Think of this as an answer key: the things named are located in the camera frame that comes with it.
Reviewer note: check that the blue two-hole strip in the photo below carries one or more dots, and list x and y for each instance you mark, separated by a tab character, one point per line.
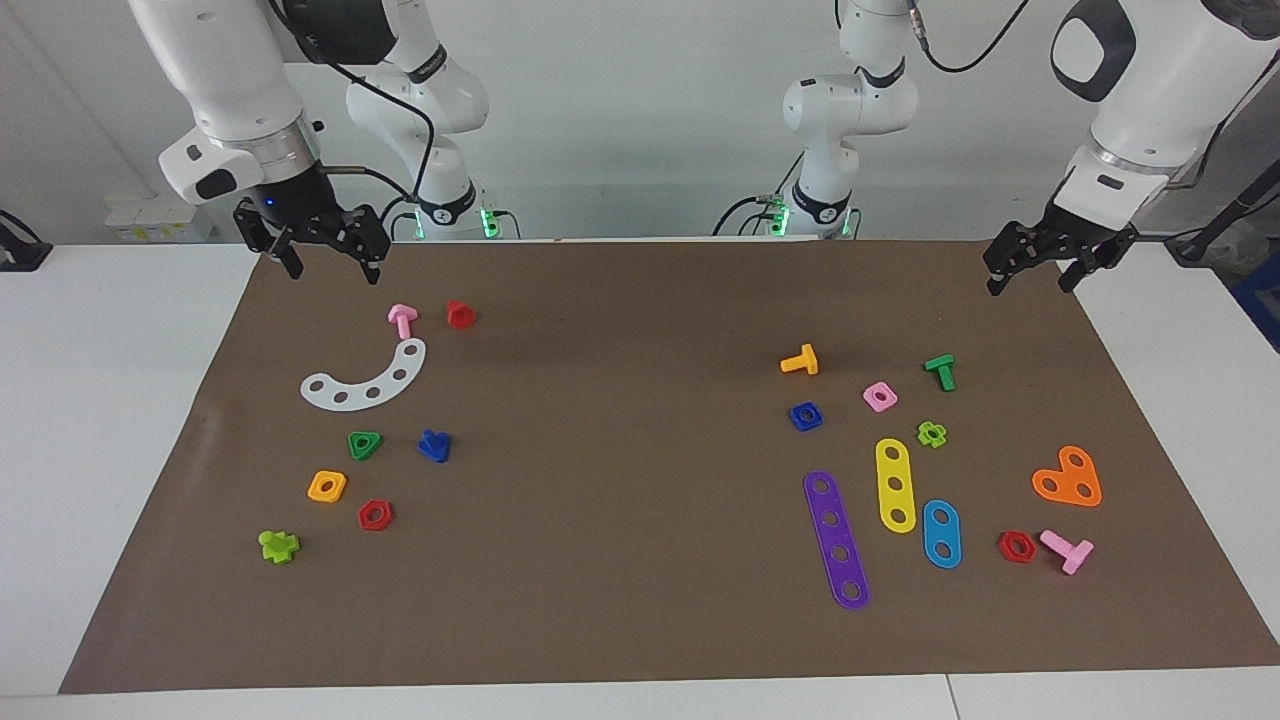
942	534

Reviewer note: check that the blue square nut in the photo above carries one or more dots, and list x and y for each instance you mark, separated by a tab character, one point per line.
796	422

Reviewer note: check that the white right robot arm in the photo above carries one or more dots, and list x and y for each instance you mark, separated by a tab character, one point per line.
230	70

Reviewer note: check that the orange heart-shaped plate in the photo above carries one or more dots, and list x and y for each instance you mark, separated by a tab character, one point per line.
1068	482

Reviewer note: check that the green triangle nut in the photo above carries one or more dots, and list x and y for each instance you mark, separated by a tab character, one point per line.
374	440

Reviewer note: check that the black clamp device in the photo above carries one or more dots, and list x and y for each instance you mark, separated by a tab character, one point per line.
20	250

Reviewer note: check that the lime flower nut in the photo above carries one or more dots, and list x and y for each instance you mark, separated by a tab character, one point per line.
922	433

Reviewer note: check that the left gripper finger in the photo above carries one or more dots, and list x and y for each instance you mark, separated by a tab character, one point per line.
997	278
1075	273

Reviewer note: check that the lime cross-head screw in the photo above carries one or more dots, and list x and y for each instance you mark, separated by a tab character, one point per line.
278	547

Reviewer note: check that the brown table mat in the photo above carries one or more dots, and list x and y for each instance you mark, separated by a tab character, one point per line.
620	560

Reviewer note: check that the orange plastic screw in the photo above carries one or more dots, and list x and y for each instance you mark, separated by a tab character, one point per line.
805	362

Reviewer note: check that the yellow three-hole strip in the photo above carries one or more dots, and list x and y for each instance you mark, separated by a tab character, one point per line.
895	470

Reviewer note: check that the red plastic screw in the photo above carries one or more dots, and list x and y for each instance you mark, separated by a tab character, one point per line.
460	315

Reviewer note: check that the pink square nut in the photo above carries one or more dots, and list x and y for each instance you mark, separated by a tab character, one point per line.
870	404

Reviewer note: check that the yellow square nut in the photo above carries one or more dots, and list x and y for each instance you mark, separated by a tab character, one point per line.
338	480

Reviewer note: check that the black stand pole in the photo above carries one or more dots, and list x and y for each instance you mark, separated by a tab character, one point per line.
1225	220

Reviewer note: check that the blue plastic screw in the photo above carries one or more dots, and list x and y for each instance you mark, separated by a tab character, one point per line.
435	447

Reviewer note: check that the purple four-hole strip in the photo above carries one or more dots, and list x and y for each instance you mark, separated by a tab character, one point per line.
835	535

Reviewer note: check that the green plastic screw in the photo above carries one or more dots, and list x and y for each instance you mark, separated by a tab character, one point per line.
943	372

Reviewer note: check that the white cardboard box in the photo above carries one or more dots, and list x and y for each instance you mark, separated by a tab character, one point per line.
160	218

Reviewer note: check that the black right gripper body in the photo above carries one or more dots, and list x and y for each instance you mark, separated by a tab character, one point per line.
295	200

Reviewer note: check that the blue crate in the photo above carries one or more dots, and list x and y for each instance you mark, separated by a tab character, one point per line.
1262	300

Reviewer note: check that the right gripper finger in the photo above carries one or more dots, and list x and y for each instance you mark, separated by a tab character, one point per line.
372	262
290	258

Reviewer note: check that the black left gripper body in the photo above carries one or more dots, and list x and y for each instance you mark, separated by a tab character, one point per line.
1065	238

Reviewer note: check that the pink plastic screw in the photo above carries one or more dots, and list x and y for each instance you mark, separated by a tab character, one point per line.
1070	552
403	318

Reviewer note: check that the white curved hole plate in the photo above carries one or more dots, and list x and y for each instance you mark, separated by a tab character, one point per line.
386	385

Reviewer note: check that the red hexagon nut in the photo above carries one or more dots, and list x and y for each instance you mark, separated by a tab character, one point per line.
1004	550
364	520

